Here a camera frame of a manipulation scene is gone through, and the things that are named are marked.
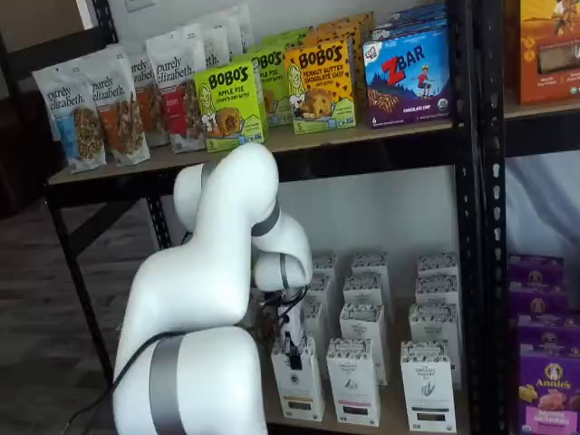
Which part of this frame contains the red label granola bag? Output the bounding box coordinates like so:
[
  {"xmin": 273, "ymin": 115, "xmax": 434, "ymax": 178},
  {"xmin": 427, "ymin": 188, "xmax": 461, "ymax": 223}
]
[{"xmin": 144, "ymin": 24, "xmax": 208, "ymax": 153}]

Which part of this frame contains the yellow Bobo's peanut butter box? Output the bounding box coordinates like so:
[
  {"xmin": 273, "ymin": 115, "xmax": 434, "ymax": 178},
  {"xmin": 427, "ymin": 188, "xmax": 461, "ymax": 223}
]
[
  {"xmin": 282, "ymin": 38, "xmax": 360, "ymax": 136},
  {"xmin": 324, "ymin": 12, "xmax": 376, "ymax": 69},
  {"xmin": 311, "ymin": 23, "xmax": 367, "ymax": 126}
]

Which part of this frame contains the orange snack box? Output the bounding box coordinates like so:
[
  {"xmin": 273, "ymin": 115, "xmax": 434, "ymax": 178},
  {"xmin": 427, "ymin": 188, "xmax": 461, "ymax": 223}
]
[{"xmin": 517, "ymin": 0, "xmax": 580, "ymax": 108}]

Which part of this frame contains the white granola bag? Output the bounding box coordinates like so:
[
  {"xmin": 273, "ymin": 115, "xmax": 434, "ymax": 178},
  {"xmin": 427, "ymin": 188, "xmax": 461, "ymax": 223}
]
[
  {"xmin": 225, "ymin": 3, "xmax": 256, "ymax": 52},
  {"xmin": 198, "ymin": 16, "xmax": 233, "ymax": 70}
]

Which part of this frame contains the dark brown furniture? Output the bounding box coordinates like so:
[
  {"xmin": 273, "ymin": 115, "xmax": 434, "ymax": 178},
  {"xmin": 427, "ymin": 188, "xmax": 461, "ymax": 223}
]
[{"xmin": 0, "ymin": 88, "xmax": 69, "ymax": 221}]

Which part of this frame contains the orange label granola bag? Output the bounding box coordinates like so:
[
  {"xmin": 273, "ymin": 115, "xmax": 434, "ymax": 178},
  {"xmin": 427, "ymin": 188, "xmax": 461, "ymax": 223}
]
[
  {"xmin": 129, "ymin": 44, "xmax": 171, "ymax": 149},
  {"xmin": 89, "ymin": 43, "xmax": 152, "ymax": 167}
]

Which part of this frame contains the purple Annie's snack box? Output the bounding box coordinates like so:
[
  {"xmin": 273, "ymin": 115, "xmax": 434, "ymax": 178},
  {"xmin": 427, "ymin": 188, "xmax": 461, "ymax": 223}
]
[
  {"xmin": 515, "ymin": 314, "xmax": 580, "ymax": 351},
  {"xmin": 506, "ymin": 254, "xmax": 566, "ymax": 285},
  {"xmin": 508, "ymin": 279, "xmax": 573, "ymax": 321},
  {"xmin": 517, "ymin": 343, "xmax": 580, "ymax": 435}
]

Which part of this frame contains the white box pink strip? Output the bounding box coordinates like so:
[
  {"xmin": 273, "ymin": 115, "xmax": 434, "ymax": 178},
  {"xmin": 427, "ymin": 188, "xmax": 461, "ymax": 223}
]
[
  {"xmin": 325, "ymin": 337, "xmax": 382, "ymax": 429},
  {"xmin": 351, "ymin": 252, "xmax": 391, "ymax": 280},
  {"xmin": 338, "ymin": 302, "xmax": 387, "ymax": 389},
  {"xmin": 342, "ymin": 274, "xmax": 392, "ymax": 309}
]

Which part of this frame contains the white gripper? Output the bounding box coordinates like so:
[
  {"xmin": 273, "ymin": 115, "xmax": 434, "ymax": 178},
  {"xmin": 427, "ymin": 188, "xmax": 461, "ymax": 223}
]
[{"xmin": 276, "ymin": 301, "xmax": 307, "ymax": 369}]

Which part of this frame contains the green Bobo's apple pie box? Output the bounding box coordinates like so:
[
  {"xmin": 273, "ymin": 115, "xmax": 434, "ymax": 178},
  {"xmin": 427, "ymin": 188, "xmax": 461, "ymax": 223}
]
[
  {"xmin": 193, "ymin": 58, "xmax": 270, "ymax": 154},
  {"xmin": 246, "ymin": 44, "xmax": 295, "ymax": 129},
  {"xmin": 260, "ymin": 26, "xmax": 314, "ymax": 58}
]

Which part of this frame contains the blue ZBar box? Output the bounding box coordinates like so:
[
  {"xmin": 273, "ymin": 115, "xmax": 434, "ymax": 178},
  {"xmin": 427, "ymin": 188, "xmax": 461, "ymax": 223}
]
[
  {"xmin": 362, "ymin": 29, "xmax": 455, "ymax": 130},
  {"xmin": 370, "ymin": 15, "xmax": 450, "ymax": 44},
  {"xmin": 384, "ymin": 3, "xmax": 449, "ymax": 22}
]

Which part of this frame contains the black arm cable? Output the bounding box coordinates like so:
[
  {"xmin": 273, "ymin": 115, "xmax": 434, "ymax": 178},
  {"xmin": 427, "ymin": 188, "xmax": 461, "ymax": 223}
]
[{"xmin": 67, "ymin": 332, "xmax": 185, "ymax": 425}]

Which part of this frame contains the black metal shelving rack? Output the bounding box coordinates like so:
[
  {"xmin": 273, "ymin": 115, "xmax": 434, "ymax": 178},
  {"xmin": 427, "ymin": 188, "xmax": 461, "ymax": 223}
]
[
  {"xmin": 0, "ymin": 0, "xmax": 482, "ymax": 435},
  {"xmin": 478, "ymin": 0, "xmax": 580, "ymax": 435}
]

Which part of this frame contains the white box yellow strip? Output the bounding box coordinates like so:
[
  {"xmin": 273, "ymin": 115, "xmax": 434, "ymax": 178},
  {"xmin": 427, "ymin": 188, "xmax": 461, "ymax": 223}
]
[
  {"xmin": 270, "ymin": 337, "xmax": 326, "ymax": 423},
  {"xmin": 305, "ymin": 273, "xmax": 334, "ymax": 305},
  {"xmin": 310, "ymin": 253, "xmax": 340, "ymax": 278},
  {"xmin": 298, "ymin": 297, "xmax": 326, "ymax": 345}
]

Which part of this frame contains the blue label granola bag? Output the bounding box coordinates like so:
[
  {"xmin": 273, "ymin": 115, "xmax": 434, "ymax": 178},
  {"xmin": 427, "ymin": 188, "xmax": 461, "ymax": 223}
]
[{"xmin": 31, "ymin": 57, "xmax": 109, "ymax": 175}]

